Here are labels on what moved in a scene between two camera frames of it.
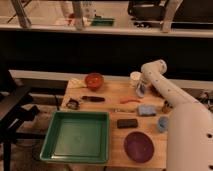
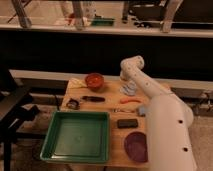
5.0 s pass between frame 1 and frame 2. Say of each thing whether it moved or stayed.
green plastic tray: stayed
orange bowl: stayed
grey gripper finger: moved
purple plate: stayed
